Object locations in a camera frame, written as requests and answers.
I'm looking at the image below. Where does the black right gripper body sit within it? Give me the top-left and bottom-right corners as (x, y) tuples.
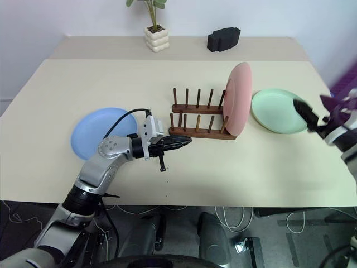
(306, 114), (335, 140)

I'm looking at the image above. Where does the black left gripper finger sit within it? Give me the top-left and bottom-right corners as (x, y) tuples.
(163, 135), (193, 145)
(163, 141), (193, 153)

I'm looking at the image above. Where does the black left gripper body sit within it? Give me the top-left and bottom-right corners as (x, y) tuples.
(149, 136), (168, 173)

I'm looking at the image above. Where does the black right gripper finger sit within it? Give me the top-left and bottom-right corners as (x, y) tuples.
(293, 98), (320, 130)

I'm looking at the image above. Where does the green plate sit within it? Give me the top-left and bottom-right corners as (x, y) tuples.
(250, 88), (315, 136)

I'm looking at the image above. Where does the wooden dish rack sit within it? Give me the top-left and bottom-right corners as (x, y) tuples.
(168, 88), (240, 141)

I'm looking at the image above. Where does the blue plate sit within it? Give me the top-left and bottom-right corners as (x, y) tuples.
(70, 107), (139, 161)

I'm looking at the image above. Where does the pink plate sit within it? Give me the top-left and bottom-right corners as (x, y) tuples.
(223, 61), (254, 138)

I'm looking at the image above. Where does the dark rounded shape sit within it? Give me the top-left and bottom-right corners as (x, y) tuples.
(197, 212), (233, 265)

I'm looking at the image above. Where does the white bubble plant pot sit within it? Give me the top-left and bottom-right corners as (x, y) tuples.
(143, 24), (170, 53)

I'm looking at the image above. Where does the black foam block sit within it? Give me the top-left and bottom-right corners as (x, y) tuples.
(206, 27), (242, 53)

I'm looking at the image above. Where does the black metal table foot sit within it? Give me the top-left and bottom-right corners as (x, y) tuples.
(242, 236), (266, 268)

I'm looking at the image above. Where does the green leafy plant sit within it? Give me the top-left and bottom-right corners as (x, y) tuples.
(125, 0), (170, 31)

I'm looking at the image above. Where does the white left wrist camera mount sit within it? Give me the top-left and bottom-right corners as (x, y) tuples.
(138, 115), (166, 162)

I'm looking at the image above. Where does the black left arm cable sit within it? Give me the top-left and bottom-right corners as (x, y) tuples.
(102, 108), (153, 140)

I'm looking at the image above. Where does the white looped floor cable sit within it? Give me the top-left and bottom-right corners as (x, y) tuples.
(214, 206), (255, 232)
(286, 209), (305, 235)

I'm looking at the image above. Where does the thin white floor cable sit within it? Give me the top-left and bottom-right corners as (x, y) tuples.
(0, 201), (44, 226)

